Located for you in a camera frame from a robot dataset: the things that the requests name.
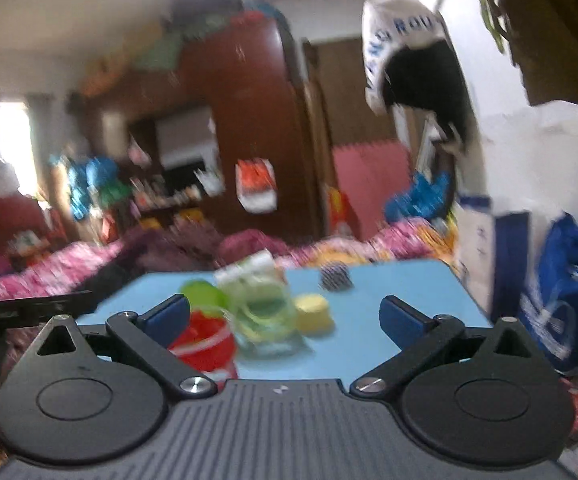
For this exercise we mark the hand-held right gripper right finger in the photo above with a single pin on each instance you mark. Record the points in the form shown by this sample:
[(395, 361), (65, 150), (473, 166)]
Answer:
[(400, 318)]

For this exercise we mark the pink floral blanket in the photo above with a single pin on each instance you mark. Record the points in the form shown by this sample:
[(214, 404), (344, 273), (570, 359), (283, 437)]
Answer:
[(44, 267)]

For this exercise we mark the white appliance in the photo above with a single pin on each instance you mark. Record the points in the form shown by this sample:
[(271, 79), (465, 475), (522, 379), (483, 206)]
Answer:
[(186, 137)]

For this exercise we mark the clear plastic cup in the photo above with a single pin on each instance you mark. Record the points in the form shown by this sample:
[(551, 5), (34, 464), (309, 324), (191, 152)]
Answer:
[(264, 305)]

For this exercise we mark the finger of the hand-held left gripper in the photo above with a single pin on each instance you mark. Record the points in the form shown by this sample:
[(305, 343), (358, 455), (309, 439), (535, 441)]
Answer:
[(44, 305)]

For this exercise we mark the white helmet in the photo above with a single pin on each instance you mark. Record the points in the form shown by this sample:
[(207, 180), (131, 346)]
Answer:
[(409, 50)]

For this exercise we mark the black checkered small cup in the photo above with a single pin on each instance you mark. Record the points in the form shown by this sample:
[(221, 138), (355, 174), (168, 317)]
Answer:
[(335, 277)]

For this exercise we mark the blue plastic bag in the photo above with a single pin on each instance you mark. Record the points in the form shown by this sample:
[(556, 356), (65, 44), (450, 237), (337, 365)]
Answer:
[(419, 197)]

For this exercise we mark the brown wooden wardrobe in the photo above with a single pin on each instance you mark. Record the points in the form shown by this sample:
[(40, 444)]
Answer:
[(264, 110)]

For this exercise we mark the pink foam mat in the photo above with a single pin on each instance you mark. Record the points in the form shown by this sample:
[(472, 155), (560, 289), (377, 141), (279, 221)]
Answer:
[(369, 185)]

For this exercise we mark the red and white hanging bag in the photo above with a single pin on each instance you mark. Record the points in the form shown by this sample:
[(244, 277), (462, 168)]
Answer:
[(255, 185)]

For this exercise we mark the blue shopping bag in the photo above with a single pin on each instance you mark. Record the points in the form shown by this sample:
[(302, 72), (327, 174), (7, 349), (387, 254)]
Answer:
[(566, 290)]

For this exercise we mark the yellow cup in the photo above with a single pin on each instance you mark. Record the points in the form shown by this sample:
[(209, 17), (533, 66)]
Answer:
[(314, 316)]

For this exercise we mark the green cup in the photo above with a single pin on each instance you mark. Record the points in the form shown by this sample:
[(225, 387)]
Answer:
[(204, 294)]

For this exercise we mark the red cup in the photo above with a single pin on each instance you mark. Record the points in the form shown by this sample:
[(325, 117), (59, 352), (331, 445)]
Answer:
[(204, 342)]

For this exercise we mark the white and blue paper bag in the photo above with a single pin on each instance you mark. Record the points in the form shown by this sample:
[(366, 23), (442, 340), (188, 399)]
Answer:
[(476, 250)]

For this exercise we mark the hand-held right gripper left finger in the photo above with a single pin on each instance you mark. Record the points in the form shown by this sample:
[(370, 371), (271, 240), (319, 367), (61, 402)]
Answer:
[(168, 316)]

